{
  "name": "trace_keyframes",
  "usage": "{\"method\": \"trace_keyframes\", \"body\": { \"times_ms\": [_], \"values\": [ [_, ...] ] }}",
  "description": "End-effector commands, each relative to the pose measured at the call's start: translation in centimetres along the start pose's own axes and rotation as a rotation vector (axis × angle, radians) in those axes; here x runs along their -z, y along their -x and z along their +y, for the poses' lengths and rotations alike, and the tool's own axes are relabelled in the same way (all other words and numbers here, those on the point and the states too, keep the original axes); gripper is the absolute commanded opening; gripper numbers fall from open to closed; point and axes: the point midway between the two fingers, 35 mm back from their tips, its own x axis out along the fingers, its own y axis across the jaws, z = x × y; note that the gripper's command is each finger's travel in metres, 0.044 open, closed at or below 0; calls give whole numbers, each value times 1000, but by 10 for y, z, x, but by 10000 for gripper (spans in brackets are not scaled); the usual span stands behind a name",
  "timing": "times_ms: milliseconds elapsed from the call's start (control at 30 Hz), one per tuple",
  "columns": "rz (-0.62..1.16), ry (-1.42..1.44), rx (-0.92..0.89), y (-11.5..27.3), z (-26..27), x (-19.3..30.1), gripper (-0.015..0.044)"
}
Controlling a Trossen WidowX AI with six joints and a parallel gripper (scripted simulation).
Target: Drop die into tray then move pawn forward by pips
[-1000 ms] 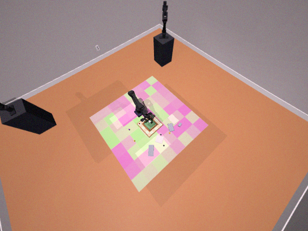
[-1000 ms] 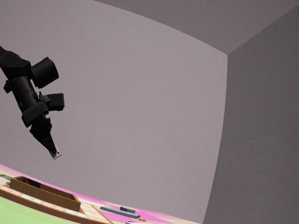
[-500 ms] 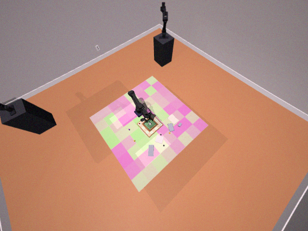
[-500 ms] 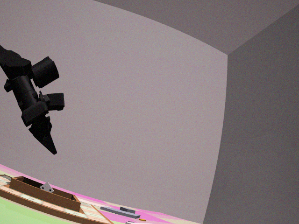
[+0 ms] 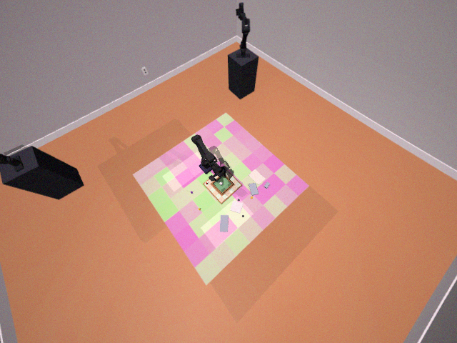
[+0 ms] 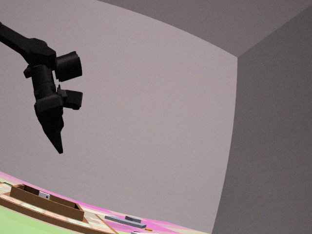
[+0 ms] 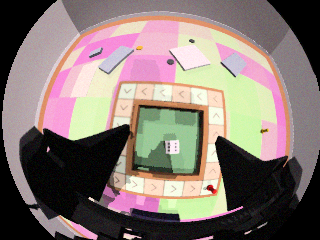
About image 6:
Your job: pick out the grey die with black pips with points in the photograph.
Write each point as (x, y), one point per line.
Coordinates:
(44, 195)

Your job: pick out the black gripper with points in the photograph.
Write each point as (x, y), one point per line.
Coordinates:
(49, 111)

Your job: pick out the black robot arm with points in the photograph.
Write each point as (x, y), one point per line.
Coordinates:
(42, 61)

